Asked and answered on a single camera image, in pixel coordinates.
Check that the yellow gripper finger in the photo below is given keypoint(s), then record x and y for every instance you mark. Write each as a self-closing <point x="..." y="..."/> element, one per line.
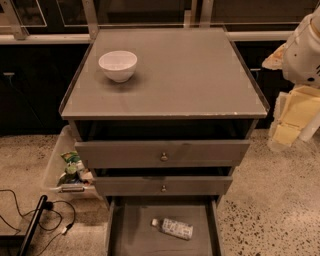
<point x="296" y="116"/>
<point x="275" y="60"/>

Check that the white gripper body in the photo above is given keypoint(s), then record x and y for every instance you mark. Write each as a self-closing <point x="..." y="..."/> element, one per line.
<point x="302" y="58"/>

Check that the clear plastic water bottle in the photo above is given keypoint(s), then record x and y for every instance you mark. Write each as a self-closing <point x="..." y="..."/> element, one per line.
<point x="173" y="228"/>

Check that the grey drawer cabinet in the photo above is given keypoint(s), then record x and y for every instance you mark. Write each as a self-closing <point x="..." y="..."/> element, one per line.
<point x="188" y="85"/>

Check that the brass top drawer knob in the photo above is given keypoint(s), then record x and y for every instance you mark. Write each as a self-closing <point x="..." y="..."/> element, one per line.
<point x="164" y="157"/>

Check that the grey top drawer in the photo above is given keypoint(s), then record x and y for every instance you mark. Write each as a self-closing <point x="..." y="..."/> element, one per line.
<point x="146" y="154"/>

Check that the grey drawer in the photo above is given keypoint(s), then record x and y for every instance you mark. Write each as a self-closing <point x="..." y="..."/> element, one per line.
<point x="146" y="154"/>
<point x="130" y="231"/>
<point x="151" y="186"/>

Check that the grey middle drawer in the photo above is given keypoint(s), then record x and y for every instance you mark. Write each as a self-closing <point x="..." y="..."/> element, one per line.
<point x="151" y="186"/>

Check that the grey bottom drawer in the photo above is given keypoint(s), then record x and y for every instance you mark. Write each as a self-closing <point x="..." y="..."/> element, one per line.
<point x="130" y="231"/>

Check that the white ceramic bowl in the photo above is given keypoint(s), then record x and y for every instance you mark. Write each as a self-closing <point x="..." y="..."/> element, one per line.
<point x="119" y="66"/>

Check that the green snack bag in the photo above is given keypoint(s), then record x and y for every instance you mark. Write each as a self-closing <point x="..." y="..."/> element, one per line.
<point x="70" y="157"/>

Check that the black flat bar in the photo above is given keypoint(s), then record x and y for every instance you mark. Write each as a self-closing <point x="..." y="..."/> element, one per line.
<point x="32" y="226"/>

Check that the metal railing frame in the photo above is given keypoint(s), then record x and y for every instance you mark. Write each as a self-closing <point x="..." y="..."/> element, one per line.
<point x="25" y="22"/>

